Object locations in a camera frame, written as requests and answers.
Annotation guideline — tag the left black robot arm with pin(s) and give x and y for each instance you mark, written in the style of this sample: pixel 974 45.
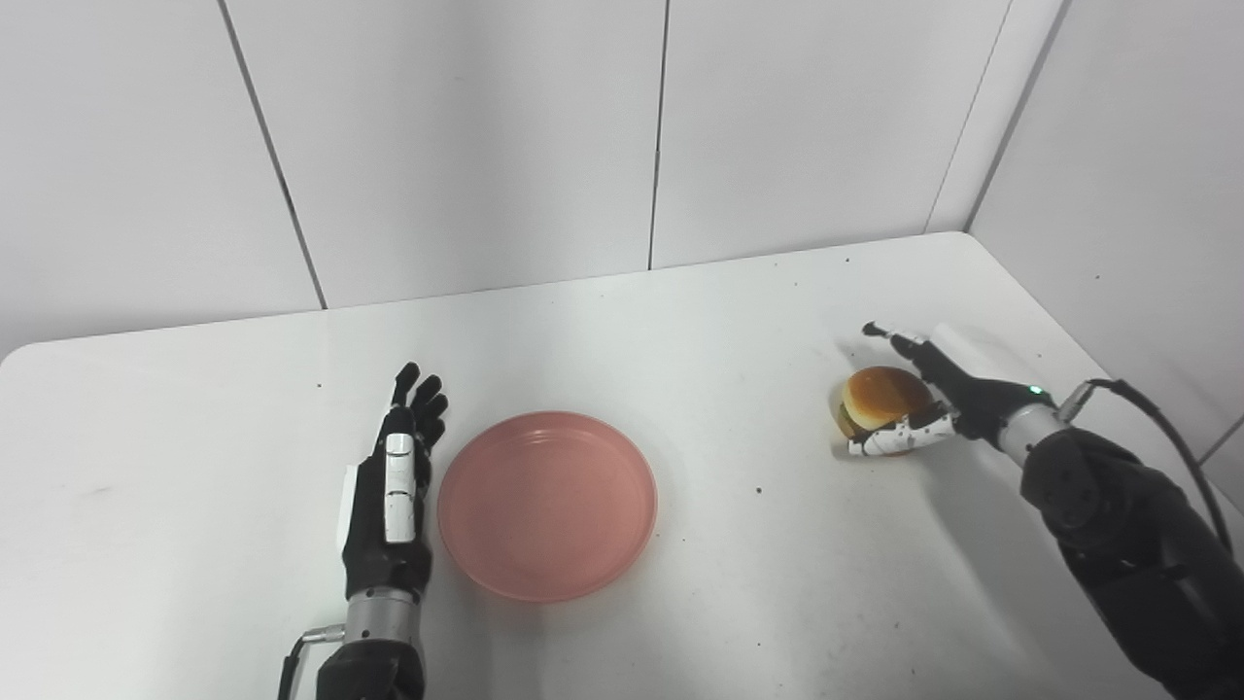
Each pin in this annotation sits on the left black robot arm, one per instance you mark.
pixel 381 647

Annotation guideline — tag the pink round plate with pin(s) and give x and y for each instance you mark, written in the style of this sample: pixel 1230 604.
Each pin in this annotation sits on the pink round plate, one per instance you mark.
pixel 547 506

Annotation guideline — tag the toy hamburger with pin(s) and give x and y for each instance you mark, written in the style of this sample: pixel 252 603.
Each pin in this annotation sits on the toy hamburger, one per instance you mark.
pixel 880 401

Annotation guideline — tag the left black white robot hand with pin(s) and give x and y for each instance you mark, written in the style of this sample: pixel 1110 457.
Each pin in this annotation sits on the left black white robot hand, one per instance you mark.
pixel 389 506

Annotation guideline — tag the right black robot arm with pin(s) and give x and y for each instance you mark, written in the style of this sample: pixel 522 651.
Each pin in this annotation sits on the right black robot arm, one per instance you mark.
pixel 1127 535

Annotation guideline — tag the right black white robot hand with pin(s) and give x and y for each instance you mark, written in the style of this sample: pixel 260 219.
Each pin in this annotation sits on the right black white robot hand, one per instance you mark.
pixel 933 403

